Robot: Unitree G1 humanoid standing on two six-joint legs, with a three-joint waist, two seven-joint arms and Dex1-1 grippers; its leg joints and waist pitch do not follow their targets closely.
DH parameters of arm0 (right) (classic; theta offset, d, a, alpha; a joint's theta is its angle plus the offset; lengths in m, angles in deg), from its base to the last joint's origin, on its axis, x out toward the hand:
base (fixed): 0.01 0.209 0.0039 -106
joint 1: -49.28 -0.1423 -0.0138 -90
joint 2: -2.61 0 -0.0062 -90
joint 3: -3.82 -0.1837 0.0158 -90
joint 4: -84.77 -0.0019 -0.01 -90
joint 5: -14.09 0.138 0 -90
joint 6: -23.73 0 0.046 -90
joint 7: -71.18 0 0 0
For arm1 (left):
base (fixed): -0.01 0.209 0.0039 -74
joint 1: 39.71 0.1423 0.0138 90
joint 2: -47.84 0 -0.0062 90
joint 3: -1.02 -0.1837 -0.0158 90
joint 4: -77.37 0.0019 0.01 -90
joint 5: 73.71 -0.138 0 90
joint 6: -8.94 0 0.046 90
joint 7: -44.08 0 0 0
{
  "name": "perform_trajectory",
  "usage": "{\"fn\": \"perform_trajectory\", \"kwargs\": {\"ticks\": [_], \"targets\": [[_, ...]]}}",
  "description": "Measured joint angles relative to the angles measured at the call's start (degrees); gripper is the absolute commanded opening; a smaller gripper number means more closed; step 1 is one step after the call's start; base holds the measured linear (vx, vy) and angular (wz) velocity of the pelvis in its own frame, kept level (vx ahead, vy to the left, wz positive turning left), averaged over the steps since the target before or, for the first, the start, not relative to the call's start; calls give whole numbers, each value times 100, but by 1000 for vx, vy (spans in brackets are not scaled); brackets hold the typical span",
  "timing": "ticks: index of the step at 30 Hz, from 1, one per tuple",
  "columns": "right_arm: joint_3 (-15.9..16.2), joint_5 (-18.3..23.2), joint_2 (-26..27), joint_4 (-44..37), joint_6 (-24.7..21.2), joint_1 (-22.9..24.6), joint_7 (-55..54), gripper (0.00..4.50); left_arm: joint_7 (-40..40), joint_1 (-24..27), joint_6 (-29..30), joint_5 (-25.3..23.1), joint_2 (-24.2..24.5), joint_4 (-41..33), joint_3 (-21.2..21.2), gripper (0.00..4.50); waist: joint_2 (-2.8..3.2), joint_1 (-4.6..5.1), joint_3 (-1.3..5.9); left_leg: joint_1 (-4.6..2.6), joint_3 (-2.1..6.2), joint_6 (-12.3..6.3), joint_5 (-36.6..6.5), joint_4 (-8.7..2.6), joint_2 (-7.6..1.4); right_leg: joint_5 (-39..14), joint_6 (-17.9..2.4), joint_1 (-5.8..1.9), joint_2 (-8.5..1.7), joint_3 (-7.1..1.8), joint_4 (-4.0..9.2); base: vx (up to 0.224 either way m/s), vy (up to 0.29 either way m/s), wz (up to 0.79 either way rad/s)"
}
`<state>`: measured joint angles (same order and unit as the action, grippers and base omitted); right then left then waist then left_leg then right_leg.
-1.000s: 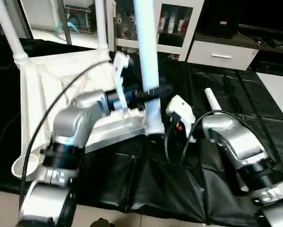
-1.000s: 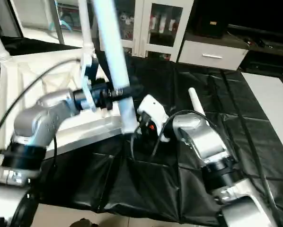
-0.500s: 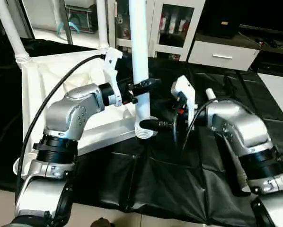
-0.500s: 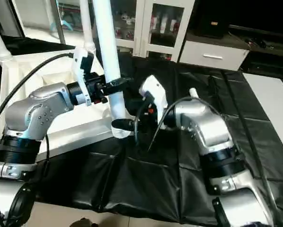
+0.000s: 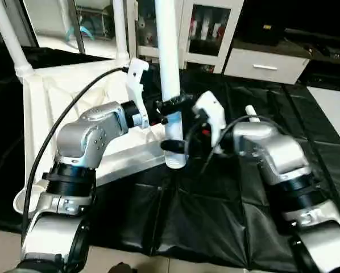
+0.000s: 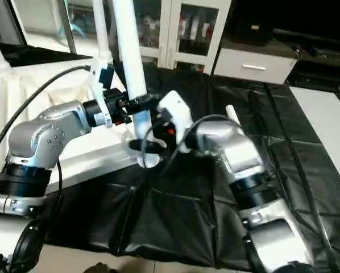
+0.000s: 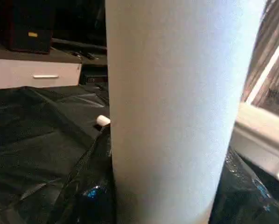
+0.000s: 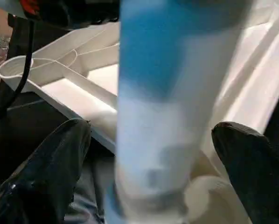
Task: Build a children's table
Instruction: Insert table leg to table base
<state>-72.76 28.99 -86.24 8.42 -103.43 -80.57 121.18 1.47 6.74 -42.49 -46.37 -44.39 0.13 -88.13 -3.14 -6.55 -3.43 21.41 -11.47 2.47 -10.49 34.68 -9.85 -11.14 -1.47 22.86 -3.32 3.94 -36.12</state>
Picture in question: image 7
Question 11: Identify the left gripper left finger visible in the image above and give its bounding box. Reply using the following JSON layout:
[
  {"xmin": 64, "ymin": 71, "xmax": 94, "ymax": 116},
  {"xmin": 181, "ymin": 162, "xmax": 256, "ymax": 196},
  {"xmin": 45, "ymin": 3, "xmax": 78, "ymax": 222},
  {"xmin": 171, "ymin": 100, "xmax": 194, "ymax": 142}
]
[{"xmin": 46, "ymin": 126, "xmax": 117, "ymax": 224}]

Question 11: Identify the white drawer unit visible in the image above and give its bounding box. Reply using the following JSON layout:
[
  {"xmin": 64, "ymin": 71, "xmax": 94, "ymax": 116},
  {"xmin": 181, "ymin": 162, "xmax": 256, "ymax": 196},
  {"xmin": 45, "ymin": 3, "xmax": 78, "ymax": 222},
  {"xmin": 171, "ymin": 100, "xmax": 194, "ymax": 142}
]
[{"xmin": 0, "ymin": 58, "xmax": 83, "ymax": 90}]

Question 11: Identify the white plastic table leg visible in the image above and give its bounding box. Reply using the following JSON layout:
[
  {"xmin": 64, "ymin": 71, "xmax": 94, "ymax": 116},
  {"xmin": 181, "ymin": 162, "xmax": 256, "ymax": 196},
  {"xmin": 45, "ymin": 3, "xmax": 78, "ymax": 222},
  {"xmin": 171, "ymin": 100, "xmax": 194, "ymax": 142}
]
[
  {"xmin": 96, "ymin": 115, "xmax": 111, "ymax": 127},
  {"xmin": 105, "ymin": 0, "xmax": 267, "ymax": 224}
]

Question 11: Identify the grey curtain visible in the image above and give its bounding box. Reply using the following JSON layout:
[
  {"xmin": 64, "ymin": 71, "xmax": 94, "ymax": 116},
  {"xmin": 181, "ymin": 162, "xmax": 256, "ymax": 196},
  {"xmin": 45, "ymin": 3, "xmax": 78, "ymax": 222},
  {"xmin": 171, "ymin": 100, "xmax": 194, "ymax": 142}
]
[{"xmin": 242, "ymin": 0, "xmax": 279, "ymax": 117}]

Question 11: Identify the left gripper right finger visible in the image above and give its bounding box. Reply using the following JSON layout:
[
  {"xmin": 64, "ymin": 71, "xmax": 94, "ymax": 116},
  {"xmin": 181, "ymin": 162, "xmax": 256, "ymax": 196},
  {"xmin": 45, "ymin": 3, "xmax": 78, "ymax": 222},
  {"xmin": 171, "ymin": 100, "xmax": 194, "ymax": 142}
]
[{"xmin": 209, "ymin": 148, "xmax": 279, "ymax": 224}]

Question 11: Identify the black work mat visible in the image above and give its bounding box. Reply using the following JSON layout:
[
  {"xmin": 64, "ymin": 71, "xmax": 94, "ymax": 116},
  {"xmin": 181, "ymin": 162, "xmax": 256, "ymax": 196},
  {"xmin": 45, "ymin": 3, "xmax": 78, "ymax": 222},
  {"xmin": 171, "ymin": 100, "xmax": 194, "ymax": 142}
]
[{"xmin": 0, "ymin": 84, "xmax": 113, "ymax": 224}]

